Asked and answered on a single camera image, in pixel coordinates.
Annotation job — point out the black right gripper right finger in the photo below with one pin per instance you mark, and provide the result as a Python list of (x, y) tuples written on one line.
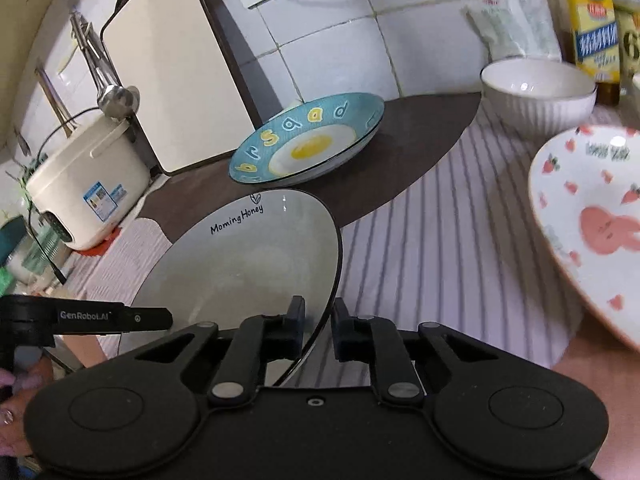
[(377, 343)]

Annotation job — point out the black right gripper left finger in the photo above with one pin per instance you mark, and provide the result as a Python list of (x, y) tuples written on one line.
[(258, 341)]

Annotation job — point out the white Morning Honey plate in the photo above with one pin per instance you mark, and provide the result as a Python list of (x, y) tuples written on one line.
[(252, 257)]

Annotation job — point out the white ribbed bowl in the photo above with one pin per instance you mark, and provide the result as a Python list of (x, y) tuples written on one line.
[(538, 97)]

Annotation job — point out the person's left hand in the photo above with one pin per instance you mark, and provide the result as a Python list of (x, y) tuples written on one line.
[(24, 388)]

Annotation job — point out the white rice cooker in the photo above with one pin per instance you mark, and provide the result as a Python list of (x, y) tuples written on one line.
[(85, 188)]

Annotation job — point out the blue fried egg plate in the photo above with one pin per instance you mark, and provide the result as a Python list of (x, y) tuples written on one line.
[(308, 141)]

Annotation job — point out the cream cutting board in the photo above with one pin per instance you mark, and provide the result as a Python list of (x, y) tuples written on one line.
[(194, 106)]

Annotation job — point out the metal ladle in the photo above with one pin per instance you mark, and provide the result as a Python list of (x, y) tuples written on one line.
[(115, 100)]

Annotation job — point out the pink bunny heart plate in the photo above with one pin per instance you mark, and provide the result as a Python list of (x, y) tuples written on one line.
[(583, 187)]

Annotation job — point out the white salt bag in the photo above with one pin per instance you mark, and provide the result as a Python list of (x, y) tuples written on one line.
[(515, 29)]

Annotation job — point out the yellow label cooking wine bottle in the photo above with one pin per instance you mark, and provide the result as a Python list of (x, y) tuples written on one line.
[(596, 45)]

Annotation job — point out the white vinegar bottle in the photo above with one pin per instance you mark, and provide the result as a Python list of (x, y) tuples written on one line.
[(627, 18)]

